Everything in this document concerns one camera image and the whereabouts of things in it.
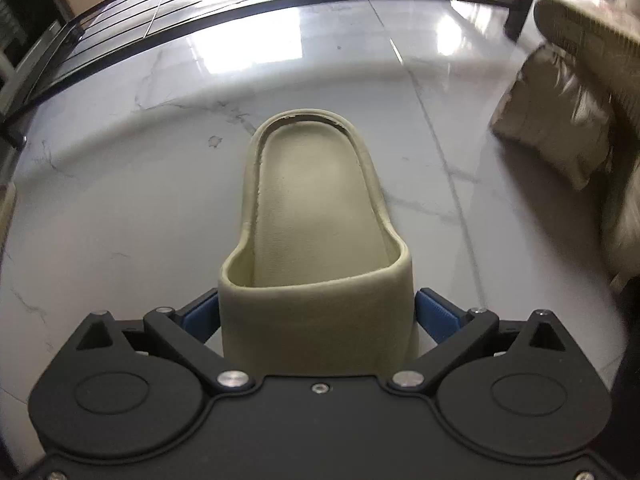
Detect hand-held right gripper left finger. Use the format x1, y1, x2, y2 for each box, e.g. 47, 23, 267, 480
75, 291, 256, 394

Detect beige plush slipper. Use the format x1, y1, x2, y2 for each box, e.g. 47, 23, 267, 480
491, 44, 617, 192
534, 0, 640, 131

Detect black metal shoe rack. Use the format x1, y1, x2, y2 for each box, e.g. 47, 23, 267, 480
0, 0, 556, 148

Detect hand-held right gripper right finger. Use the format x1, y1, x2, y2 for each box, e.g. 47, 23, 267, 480
387, 287, 566, 394

